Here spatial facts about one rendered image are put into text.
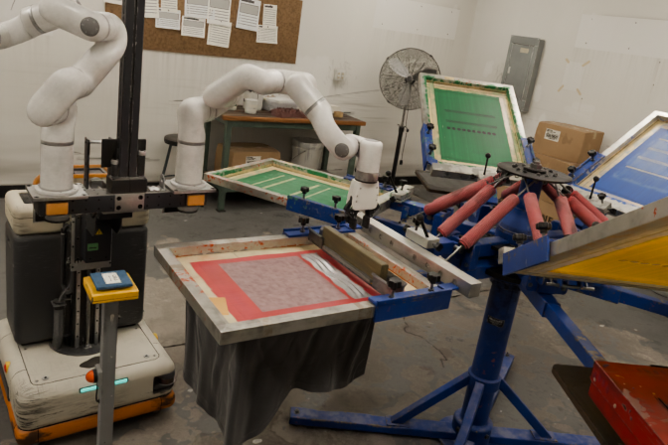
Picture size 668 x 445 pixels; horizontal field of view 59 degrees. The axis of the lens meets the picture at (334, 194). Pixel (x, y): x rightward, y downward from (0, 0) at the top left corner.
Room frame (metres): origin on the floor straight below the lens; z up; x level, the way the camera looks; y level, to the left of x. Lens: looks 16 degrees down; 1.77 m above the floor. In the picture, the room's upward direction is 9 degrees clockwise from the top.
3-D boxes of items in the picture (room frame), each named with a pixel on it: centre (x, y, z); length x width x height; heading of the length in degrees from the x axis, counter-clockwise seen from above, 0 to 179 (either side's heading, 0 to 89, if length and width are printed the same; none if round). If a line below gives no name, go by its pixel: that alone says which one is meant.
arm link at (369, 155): (1.91, -0.06, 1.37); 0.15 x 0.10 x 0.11; 77
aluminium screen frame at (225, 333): (1.77, 0.07, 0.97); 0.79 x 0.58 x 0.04; 125
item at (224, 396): (1.61, 0.31, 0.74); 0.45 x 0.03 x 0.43; 35
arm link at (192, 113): (2.05, 0.53, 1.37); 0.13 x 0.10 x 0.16; 167
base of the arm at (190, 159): (2.05, 0.54, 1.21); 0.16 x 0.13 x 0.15; 38
